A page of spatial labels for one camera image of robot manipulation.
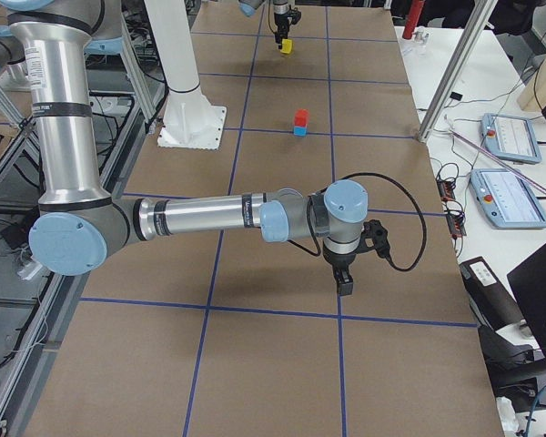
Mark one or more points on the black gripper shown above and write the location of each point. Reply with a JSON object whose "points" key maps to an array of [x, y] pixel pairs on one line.
{"points": [[279, 20], [339, 260]]}

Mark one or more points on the yellow block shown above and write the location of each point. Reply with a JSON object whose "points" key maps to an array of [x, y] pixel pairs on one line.
{"points": [[286, 46]]}

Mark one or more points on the red block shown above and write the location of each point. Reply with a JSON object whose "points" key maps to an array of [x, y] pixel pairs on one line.
{"points": [[301, 118]]}

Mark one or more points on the blue block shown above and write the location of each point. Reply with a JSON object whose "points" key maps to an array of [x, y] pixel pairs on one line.
{"points": [[300, 131]]}

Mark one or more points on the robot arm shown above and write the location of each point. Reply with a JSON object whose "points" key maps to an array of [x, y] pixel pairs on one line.
{"points": [[82, 222], [250, 7]]}

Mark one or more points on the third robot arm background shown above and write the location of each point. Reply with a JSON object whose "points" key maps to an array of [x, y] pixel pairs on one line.
{"points": [[12, 55]]}

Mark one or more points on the orange circuit board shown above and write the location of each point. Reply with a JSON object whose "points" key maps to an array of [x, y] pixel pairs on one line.
{"points": [[446, 190]]}

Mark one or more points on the red bottle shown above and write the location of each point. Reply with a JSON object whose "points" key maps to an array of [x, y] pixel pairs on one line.
{"points": [[412, 18]]}

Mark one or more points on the metal valve fitting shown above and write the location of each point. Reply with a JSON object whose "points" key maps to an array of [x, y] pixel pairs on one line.
{"points": [[421, 37]]}

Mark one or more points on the black cardboard box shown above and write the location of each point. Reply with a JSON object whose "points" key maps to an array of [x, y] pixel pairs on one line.
{"points": [[490, 301]]}

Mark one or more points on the lower teach pendant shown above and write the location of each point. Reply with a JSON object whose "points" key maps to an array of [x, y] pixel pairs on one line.
{"points": [[506, 200]]}

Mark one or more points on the teach pendant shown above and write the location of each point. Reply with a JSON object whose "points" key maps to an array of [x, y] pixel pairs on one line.
{"points": [[510, 138], [506, 200]]}

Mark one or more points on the grabber reacher tool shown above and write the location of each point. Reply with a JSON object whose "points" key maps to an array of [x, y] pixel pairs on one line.
{"points": [[480, 149]]}

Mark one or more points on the upper teach pendant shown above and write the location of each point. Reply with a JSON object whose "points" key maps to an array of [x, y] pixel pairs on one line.
{"points": [[510, 138]]}

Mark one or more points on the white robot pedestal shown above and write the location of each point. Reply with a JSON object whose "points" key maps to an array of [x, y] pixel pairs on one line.
{"points": [[189, 120]]}

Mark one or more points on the aluminium frame post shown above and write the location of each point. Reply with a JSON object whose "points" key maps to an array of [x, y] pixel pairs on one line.
{"points": [[468, 39]]}

